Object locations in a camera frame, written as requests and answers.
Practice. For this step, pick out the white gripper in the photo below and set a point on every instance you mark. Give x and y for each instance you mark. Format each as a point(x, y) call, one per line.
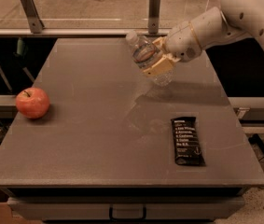
point(180, 43)

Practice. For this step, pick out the clear plastic water bottle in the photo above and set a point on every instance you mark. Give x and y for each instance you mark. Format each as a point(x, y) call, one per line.
point(144, 53)

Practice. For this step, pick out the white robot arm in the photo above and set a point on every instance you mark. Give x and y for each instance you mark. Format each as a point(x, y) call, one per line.
point(232, 21)

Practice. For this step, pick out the black snack bar wrapper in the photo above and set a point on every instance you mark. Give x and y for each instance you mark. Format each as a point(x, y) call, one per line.
point(187, 149)

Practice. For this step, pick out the red apple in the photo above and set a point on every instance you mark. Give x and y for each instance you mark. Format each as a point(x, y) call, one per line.
point(33, 103)

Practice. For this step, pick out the grey table drawer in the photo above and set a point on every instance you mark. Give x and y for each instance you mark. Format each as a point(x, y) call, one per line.
point(184, 208)

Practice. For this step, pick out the cardboard box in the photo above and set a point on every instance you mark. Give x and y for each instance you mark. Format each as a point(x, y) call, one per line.
point(8, 216)

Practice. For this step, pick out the middle metal bracket post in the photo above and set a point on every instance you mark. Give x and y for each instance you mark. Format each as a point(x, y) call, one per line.
point(153, 16)

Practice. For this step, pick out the metal bracket post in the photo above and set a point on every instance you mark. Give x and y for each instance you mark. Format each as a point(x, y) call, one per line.
point(153, 16)
point(35, 24)

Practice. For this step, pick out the left metal bracket post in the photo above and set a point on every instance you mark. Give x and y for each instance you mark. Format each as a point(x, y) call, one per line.
point(35, 24)

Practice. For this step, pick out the metal rail beam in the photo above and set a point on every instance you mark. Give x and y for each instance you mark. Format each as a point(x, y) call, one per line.
point(64, 33)

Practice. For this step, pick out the black drawer handle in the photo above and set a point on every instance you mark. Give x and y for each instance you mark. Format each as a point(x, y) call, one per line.
point(127, 213)

